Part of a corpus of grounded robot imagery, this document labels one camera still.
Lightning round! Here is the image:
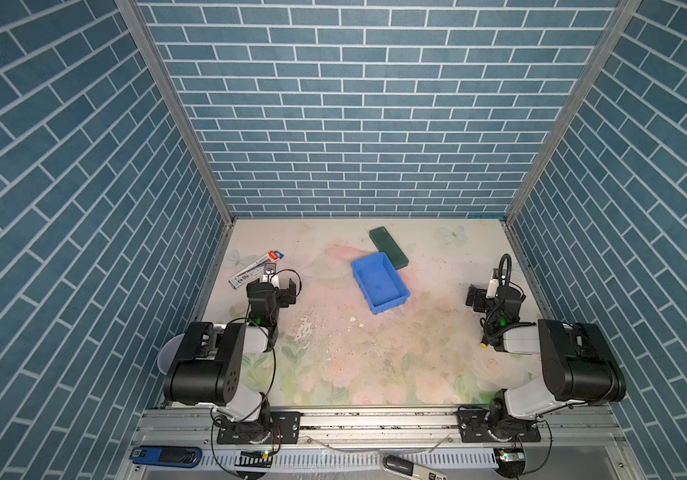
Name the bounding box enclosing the dark green flat box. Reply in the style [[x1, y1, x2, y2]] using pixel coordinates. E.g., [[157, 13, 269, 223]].
[[369, 226, 409, 270]]

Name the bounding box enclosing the grey handheld device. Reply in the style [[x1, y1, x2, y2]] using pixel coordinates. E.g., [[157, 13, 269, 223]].
[[381, 455, 447, 480]]

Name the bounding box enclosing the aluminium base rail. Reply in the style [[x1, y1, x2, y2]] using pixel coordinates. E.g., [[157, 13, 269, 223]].
[[117, 406, 643, 479]]

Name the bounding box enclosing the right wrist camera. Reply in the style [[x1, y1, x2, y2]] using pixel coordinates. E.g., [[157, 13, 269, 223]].
[[485, 268, 501, 299]]

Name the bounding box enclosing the aluminium corner post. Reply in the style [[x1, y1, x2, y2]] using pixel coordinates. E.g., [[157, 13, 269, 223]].
[[116, 0, 235, 228], [503, 0, 641, 230]]

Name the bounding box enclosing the blue plastic bin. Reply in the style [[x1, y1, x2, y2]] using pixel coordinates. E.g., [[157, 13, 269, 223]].
[[351, 253, 411, 315]]

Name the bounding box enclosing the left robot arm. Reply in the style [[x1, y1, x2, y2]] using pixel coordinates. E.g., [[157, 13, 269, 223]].
[[164, 278, 303, 452]]

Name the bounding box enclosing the left aluminium corner post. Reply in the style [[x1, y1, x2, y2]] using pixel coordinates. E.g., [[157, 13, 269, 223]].
[[116, 0, 235, 228]]

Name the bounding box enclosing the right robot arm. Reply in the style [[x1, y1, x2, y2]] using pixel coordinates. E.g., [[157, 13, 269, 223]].
[[457, 284, 627, 443]]

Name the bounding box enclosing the right aluminium corner post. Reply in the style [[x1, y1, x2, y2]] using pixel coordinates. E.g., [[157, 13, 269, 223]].
[[503, 0, 641, 230]]

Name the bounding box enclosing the blue black tool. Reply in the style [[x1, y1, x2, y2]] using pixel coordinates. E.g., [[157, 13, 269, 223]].
[[130, 445, 203, 469]]

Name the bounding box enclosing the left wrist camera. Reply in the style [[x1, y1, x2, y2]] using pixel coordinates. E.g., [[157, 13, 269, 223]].
[[261, 262, 280, 287]]

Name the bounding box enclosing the white pencil box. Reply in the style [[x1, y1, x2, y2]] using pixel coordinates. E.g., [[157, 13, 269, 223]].
[[229, 250, 285, 289]]

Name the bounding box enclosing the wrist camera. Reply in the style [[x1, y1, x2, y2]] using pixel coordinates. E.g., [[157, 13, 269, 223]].
[[485, 268, 501, 299], [261, 262, 280, 287]]

